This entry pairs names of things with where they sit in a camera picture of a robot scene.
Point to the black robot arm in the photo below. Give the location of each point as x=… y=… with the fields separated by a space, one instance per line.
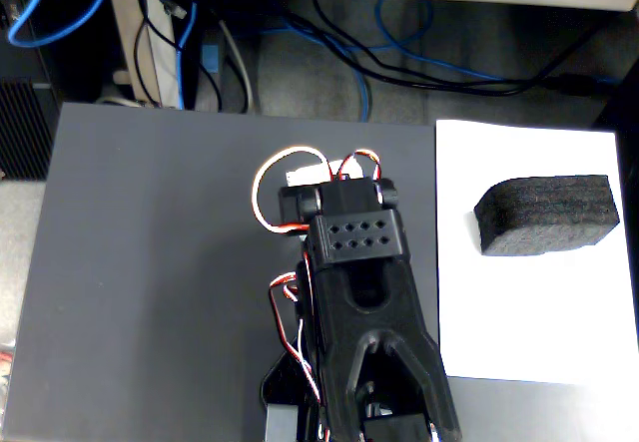
x=359 y=242

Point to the black ribbed box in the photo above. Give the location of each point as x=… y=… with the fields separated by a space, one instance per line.
x=20 y=128

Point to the dark grey board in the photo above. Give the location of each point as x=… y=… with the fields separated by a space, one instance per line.
x=125 y=312

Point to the grey base clamp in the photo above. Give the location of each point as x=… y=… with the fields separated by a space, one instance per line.
x=279 y=422

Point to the small blue box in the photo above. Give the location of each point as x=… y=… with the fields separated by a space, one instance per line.
x=209 y=58

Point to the beige desk leg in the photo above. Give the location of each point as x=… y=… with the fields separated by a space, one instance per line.
x=125 y=38

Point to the white paper sheet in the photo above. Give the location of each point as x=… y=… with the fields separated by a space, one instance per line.
x=524 y=312

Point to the black foam cube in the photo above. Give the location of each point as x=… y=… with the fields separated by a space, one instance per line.
x=549 y=212

